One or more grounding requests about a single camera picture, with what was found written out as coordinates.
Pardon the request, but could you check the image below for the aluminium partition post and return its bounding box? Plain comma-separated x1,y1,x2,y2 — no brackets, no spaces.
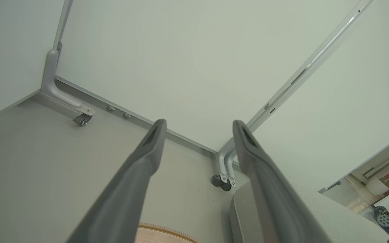
53,0,74,52
248,0,374,133

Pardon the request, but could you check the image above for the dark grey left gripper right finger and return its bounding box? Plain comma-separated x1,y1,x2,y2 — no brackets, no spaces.
233,120,332,243

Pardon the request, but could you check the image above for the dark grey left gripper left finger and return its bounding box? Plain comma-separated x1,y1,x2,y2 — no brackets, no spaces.
66,119,167,243

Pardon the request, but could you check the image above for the cream perforated laundry basket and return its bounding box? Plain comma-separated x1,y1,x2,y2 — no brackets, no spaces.
135,222,199,243

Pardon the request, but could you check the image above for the grey fabric sofa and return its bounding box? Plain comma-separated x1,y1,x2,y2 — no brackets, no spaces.
229,181,389,243

